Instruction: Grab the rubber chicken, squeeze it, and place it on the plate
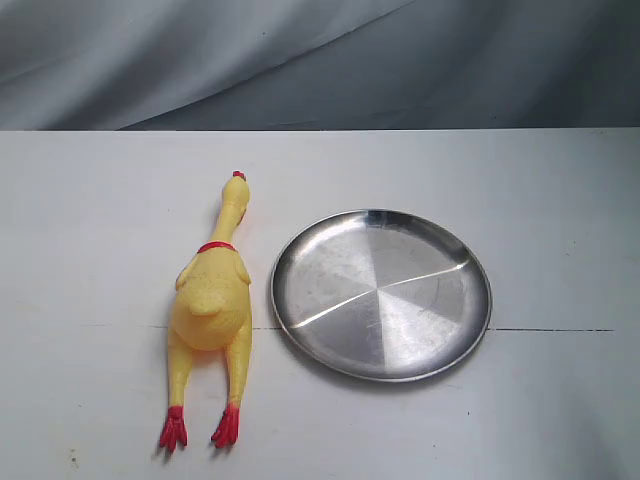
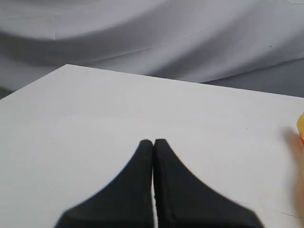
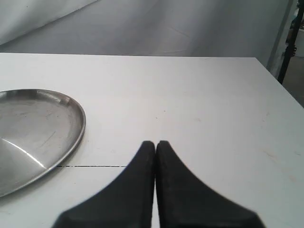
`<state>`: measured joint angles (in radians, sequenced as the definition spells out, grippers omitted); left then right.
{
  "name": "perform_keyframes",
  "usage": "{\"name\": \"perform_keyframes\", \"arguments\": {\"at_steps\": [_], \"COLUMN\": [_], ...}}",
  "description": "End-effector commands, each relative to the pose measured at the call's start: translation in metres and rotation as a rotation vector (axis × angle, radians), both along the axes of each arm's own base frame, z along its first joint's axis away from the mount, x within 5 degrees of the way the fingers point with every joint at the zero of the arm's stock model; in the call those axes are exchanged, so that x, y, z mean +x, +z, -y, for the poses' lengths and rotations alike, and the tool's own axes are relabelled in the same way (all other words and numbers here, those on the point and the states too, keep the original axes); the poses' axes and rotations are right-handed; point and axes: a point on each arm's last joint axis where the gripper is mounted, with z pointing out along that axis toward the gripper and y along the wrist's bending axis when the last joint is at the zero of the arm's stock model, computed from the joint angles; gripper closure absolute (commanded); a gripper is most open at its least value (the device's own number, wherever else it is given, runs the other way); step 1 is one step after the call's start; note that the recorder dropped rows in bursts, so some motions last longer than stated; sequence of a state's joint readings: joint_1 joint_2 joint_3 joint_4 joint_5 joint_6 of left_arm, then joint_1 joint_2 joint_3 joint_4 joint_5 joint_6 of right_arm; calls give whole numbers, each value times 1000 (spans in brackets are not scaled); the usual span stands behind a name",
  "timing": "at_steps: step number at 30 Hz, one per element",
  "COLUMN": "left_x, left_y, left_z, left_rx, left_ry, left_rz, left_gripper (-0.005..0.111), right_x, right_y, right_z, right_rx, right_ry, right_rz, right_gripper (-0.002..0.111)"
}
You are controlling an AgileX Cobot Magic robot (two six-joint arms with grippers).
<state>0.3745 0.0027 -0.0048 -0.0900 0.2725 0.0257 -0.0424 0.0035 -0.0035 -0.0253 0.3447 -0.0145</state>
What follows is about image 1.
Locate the grey backdrop cloth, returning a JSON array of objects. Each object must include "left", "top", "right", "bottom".
[{"left": 1, "top": 1, "right": 639, "bottom": 130}]

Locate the yellow rubber chicken toy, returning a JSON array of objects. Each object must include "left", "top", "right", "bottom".
[{"left": 159, "top": 171, "right": 253, "bottom": 453}]

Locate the round stainless steel plate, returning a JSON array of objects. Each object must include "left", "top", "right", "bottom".
[{"left": 270, "top": 209, "right": 493, "bottom": 383}]

